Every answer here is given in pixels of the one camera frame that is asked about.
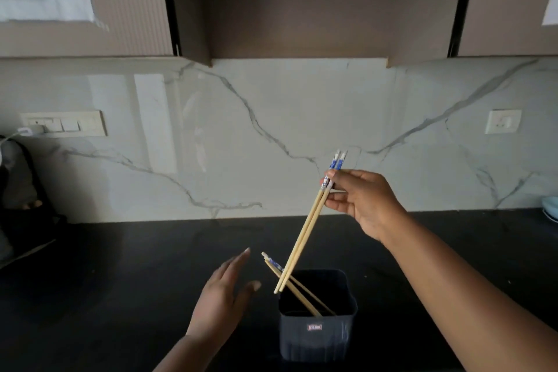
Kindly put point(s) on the person's right hand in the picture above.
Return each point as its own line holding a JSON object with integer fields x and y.
{"x": 370, "y": 201}

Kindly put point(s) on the person's left hand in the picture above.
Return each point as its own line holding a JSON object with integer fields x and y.
{"x": 218, "y": 306}

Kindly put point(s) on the dark grey plastic container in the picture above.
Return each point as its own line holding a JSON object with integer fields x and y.
{"x": 318, "y": 345}

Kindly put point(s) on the person's right forearm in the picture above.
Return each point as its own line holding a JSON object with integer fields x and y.
{"x": 471, "y": 297}

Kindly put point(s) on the person's left forearm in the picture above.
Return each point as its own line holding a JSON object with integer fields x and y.
{"x": 187, "y": 358}

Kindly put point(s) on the light blue bowl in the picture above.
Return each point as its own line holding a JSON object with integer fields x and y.
{"x": 553, "y": 208}

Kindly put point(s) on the black backpack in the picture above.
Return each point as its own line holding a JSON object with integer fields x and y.
{"x": 26, "y": 228}

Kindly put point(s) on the beige upper cabinet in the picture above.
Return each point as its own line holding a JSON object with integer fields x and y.
{"x": 126, "y": 10}
{"x": 510, "y": 5}

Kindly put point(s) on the white charger plug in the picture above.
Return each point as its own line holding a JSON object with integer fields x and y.
{"x": 25, "y": 131}

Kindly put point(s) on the white paper sheet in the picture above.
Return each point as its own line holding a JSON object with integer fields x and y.
{"x": 553, "y": 7}

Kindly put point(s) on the white wall socket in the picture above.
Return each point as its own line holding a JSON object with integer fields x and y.
{"x": 503, "y": 122}

